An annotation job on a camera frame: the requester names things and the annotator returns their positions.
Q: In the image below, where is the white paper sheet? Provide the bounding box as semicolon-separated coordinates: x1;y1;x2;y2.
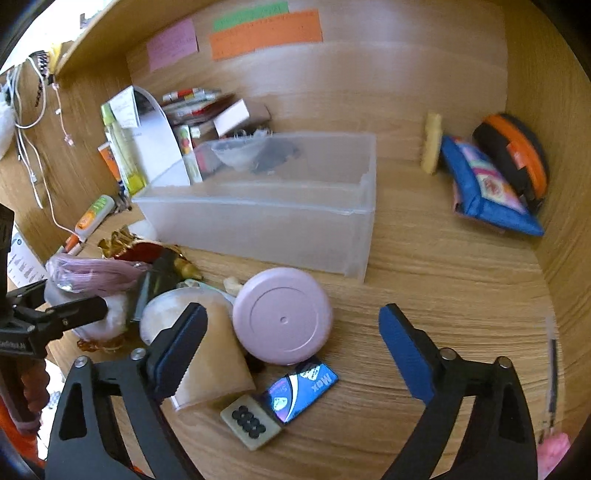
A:
108;85;192;188

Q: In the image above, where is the person's left forearm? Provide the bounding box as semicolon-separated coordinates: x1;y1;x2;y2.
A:
0;401;47;464

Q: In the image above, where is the blue zip pouch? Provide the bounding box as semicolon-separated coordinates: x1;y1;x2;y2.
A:
440;135;546;237

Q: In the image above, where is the blue black card pack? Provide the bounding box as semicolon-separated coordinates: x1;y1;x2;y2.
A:
259;355;340;424

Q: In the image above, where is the white cardboard box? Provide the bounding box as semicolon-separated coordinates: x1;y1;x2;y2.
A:
213;99;252;138

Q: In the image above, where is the wooden desktop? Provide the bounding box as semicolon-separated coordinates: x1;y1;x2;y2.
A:
41;138;568;480

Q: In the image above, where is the red white tube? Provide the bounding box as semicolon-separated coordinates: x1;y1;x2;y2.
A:
163;88;222;103

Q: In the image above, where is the amber bead string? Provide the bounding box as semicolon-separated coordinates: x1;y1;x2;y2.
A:
76;336;125;355

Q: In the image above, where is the white green orange tube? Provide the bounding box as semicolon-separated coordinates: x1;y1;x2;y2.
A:
74;195;115;241

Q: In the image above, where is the black orange round case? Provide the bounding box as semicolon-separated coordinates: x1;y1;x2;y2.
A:
472;113;550;215

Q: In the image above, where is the glass bowl of beads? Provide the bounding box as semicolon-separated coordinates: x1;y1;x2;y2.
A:
210;136;269;169

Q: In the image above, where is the pink beaded cord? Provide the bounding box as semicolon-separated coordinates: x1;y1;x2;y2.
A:
48;78;75;148

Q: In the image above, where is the cream tile with black dots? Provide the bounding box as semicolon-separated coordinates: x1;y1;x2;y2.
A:
220;392;283;450

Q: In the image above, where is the orange sticky note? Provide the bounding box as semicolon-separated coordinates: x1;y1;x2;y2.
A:
210;8;322;62

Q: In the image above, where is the frosted round container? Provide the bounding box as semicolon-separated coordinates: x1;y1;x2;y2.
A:
140;287;236;347

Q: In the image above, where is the white cable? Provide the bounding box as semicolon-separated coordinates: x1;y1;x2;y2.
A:
17;134;77;232
9;55;48;130

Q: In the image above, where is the translucent plastic storage box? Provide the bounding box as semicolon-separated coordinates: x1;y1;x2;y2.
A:
131;130;377;283

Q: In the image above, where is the black pencil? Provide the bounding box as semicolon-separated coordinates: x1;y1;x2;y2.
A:
545;316;560;430

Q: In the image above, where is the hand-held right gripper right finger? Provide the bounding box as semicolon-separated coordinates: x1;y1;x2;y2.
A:
379;304;539;480

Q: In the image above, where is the beige cloth pouch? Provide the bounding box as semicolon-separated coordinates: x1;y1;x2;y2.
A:
173;295;257;411

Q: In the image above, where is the person's left hand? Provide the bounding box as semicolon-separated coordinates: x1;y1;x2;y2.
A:
9;359;51;435

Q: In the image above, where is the pink sticky note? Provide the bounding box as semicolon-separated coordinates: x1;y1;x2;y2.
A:
147;17;199;72

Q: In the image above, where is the red gold tasselled ornament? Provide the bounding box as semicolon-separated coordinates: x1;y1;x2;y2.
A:
97;225;204;321

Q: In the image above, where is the yellow green bottle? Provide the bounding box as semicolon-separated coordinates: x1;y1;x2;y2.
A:
102;102;148;197

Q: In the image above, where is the stack of books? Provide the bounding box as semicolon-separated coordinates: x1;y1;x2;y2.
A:
161;88;236;139

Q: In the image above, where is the pink cloth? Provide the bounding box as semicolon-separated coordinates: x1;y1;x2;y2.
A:
538;431;573;480

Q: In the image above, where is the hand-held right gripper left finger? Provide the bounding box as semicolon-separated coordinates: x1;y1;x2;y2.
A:
45;302;208;480

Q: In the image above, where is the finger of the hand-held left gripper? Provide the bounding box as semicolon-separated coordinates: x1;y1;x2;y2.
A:
28;295;109;340
6;281;48;308

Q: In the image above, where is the printed white card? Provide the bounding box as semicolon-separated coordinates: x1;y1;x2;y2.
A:
7;222;47;289

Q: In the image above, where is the small cream bottle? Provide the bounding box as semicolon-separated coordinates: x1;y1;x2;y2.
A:
421;112;444;175

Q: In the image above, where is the pale round plastic jar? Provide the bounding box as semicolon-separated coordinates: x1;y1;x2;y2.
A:
232;268;334;365

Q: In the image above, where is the green sticky note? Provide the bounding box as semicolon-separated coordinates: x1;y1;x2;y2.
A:
212;1;289;32

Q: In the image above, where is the pink tassel bundle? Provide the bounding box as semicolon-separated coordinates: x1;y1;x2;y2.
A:
45;256;148;296

